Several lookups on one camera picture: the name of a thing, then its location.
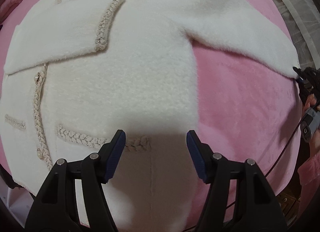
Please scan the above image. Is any black cable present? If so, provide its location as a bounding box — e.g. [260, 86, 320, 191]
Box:
[184, 118, 304, 231]

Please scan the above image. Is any beige covered sofa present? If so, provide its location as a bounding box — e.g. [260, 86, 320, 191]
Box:
[273, 0, 319, 69]

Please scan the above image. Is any pink plush bed blanket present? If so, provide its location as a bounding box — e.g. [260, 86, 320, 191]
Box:
[0, 0, 303, 230]

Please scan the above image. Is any person's right hand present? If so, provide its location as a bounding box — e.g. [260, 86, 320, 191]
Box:
[301, 91, 320, 157]

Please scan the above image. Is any wooden drawer cabinet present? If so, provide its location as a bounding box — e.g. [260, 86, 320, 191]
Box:
[277, 187, 300, 226]

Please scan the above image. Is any white fluffy cardigan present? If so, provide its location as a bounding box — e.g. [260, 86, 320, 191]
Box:
[0, 0, 301, 232]

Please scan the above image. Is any pink pyjama sleeve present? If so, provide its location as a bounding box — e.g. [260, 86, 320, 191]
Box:
[297, 152, 320, 218]

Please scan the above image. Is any white printed storage box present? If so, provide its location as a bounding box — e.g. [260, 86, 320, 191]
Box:
[1, 178, 34, 228]

